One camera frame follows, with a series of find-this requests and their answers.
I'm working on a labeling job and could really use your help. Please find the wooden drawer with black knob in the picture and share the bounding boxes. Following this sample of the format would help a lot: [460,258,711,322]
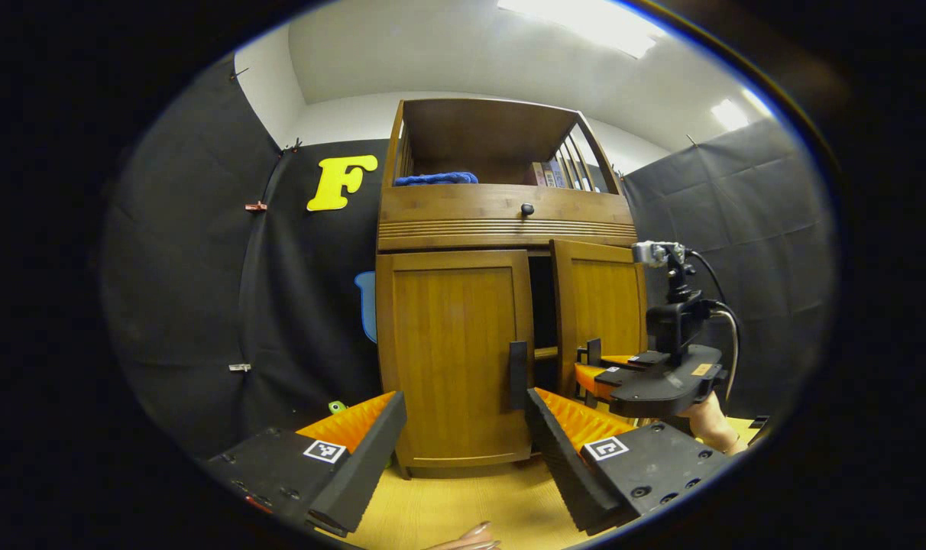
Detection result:
[377,183,638,251]

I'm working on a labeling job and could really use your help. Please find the blue folded cloth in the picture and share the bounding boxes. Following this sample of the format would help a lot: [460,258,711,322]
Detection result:
[394,171,479,187]

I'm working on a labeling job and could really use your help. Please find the wooden cabinet door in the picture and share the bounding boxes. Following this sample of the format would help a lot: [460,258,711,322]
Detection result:
[549,239,649,421]
[377,250,535,468]

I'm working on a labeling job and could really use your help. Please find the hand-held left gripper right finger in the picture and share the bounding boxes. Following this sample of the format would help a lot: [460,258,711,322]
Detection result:
[524,387,733,535]

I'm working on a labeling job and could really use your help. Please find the wooden double-door shoe cabinet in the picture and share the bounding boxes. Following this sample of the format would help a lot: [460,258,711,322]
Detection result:
[375,98,649,480]

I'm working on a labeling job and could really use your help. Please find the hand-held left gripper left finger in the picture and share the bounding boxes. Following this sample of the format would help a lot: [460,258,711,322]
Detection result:
[203,391,408,538]

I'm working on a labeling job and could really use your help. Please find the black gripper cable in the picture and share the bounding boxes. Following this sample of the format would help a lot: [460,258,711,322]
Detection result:
[688,251,741,402]

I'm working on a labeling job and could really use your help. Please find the small ceiling light panel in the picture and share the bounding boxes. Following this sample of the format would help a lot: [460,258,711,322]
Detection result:
[711,88,773,131]

